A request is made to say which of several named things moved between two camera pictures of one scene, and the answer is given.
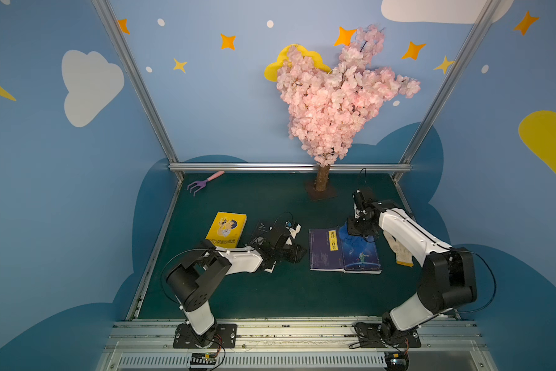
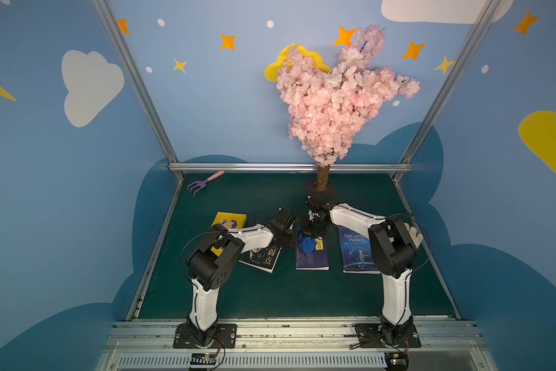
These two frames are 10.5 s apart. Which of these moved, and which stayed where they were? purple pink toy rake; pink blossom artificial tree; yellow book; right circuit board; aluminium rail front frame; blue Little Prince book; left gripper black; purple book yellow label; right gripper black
Moved: purple book yellow label; left gripper black; right gripper black
Stayed: blue Little Prince book; purple pink toy rake; pink blossom artificial tree; yellow book; right circuit board; aluminium rail front frame
